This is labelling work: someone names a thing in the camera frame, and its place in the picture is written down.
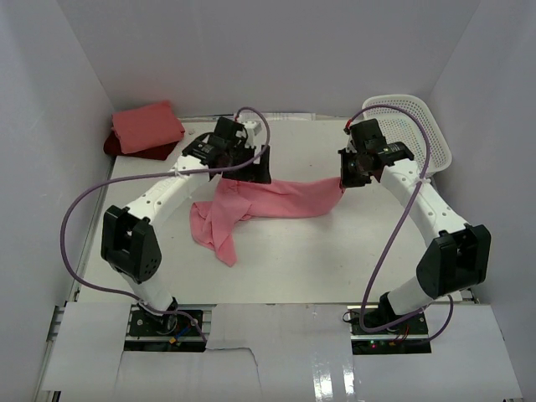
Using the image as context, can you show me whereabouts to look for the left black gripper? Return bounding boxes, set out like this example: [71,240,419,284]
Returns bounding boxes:
[220,142,268,183]

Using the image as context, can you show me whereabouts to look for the pink t-shirt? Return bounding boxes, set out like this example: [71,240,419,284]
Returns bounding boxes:
[189,178,344,266]

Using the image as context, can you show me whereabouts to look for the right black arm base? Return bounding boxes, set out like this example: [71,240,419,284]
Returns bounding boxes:
[342,308,432,356]

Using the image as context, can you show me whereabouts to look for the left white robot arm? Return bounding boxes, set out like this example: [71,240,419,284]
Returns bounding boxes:
[100,136,271,334]

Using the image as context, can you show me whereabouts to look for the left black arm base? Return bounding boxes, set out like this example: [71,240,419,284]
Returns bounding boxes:
[124,306,211,353]

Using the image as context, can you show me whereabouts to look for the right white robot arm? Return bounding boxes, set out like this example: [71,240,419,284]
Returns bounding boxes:
[338,142,492,334]

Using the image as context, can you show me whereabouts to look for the white plastic basket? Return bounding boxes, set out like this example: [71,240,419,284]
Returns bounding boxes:
[362,94,452,178]

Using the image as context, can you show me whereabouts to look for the coral folded t-shirt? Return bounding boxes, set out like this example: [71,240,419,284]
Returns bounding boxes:
[111,100,185,155]

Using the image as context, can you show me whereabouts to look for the dark red folded t-shirt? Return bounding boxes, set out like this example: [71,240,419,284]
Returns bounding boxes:
[102,131,178,161]

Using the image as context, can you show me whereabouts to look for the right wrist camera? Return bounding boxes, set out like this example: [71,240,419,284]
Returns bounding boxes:
[345,119,387,153]

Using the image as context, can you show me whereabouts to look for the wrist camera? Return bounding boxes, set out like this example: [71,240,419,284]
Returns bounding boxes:
[212,116,263,147]
[345,119,387,153]

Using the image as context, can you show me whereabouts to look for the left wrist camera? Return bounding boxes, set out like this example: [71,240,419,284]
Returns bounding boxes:
[212,116,263,147]

